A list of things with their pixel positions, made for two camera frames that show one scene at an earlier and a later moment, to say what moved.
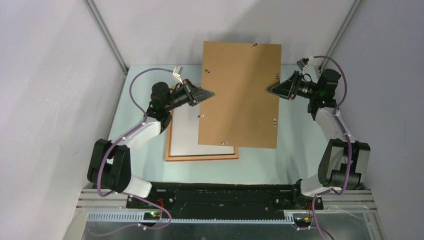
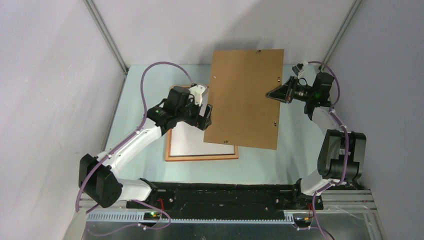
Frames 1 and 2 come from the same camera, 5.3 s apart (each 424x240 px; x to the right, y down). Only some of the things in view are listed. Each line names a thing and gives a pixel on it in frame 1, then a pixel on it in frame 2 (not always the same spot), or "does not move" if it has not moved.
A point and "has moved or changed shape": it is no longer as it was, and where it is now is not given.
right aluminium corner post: x=341 y=32 does not move
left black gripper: x=194 y=95 → x=198 y=121
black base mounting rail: x=225 y=197 does not move
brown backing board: x=243 y=112 has moved or changed shape
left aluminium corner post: x=106 y=35 does not move
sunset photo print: x=184 y=130 does not move
